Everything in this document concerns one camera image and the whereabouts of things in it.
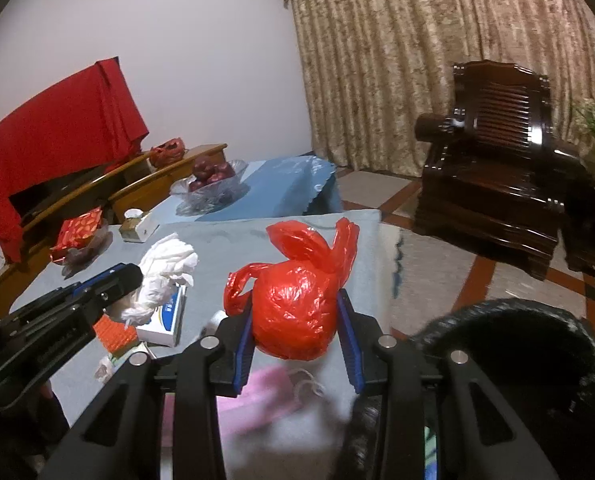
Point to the red plastic bag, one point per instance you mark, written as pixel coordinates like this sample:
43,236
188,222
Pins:
294,302

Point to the small glass dish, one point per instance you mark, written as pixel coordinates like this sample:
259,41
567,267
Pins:
76,256

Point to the white tissue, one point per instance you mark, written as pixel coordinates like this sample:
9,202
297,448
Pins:
168,263

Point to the white blue medicine box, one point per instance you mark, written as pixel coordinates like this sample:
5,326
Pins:
163,327

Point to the white tissue box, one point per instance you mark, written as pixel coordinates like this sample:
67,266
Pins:
138,225

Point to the wooden TV cabinet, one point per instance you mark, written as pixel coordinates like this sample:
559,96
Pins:
134,184

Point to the beige patterned curtain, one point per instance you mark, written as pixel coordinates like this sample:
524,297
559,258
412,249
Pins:
371,67

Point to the red basket ornament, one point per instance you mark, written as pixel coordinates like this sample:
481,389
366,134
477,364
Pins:
167,153

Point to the glass fruit bowl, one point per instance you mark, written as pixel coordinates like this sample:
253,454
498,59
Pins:
212,197

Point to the dark wooden side table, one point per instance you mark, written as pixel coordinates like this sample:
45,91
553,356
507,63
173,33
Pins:
578,227

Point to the small crumpled tissue ball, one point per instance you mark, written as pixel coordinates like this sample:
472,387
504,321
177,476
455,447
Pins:
104,370

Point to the pink face mask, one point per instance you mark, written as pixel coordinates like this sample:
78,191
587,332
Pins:
270,394

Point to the red cloth cover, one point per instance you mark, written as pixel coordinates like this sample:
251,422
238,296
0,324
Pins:
86,120

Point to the black lined trash bin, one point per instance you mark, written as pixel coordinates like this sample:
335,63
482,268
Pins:
542,360

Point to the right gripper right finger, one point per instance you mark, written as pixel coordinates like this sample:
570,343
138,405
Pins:
421,417

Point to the red snack packet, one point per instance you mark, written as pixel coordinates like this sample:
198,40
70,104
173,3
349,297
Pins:
76,233

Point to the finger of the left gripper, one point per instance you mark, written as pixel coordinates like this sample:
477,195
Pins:
107,287

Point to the dark wooden armchair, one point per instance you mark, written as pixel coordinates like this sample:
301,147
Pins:
494,179

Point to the blue table cloth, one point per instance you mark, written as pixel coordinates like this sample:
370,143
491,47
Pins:
281,187

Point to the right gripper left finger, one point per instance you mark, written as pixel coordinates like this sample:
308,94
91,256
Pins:
162,412

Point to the grey table cloth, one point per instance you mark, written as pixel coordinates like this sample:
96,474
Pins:
291,310

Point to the red apples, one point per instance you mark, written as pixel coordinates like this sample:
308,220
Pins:
207,172

